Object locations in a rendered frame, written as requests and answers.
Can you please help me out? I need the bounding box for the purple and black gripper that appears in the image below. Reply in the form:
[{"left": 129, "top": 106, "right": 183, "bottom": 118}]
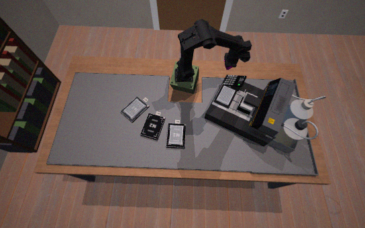
[{"left": 224, "top": 53, "right": 237, "bottom": 70}]

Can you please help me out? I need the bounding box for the white bottle with black cap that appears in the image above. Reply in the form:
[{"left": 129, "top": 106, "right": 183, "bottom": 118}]
[{"left": 274, "top": 118, "right": 307, "bottom": 147}]

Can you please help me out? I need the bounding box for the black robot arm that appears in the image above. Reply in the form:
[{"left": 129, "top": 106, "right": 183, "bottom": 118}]
[{"left": 175, "top": 19, "right": 252, "bottom": 82}]

